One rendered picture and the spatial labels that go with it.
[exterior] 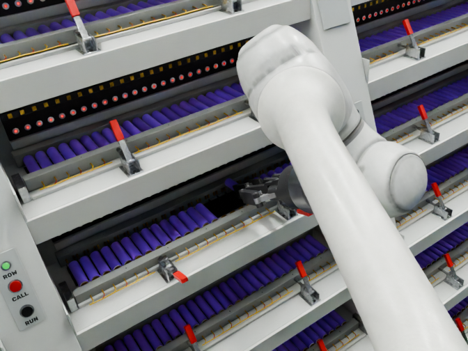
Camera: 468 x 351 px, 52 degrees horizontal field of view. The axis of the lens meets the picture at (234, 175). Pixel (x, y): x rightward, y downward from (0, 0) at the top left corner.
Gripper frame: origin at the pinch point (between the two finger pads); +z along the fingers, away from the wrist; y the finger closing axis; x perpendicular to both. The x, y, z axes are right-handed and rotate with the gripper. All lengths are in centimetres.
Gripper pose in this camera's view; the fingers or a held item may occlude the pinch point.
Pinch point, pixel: (249, 189)
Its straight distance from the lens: 94.3
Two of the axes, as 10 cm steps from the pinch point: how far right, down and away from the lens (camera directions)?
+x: -3.6, -9.3, -1.2
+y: 8.2, -3.7, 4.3
